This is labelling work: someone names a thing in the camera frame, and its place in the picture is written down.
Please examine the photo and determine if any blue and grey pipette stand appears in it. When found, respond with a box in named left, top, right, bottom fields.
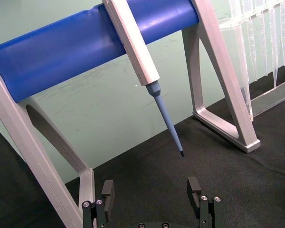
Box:
left=0, top=0, right=261, bottom=228

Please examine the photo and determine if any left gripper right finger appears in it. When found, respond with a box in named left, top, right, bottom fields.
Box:
left=187, top=177, right=223, bottom=228

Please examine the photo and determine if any white pipette with blue tip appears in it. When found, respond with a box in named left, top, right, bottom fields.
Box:
left=101, top=0, right=185, bottom=158

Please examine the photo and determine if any long clear plastic dropper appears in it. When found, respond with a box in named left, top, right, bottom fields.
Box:
left=270, top=7, right=280, bottom=89
left=239, top=19, right=252, bottom=107

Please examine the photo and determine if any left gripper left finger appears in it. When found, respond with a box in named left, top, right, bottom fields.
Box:
left=82, top=180, right=115, bottom=228

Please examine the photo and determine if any short clear plastic dropper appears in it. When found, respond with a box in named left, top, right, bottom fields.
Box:
left=248, top=16, right=259, bottom=81
left=280, top=2, right=285, bottom=67
left=261, top=11, right=270, bottom=76

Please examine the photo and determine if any clear acrylic dropper rack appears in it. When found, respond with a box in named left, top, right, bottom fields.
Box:
left=218, top=0, right=285, bottom=122

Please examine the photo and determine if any black table cloth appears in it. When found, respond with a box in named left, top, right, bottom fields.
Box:
left=0, top=95, right=285, bottom=228

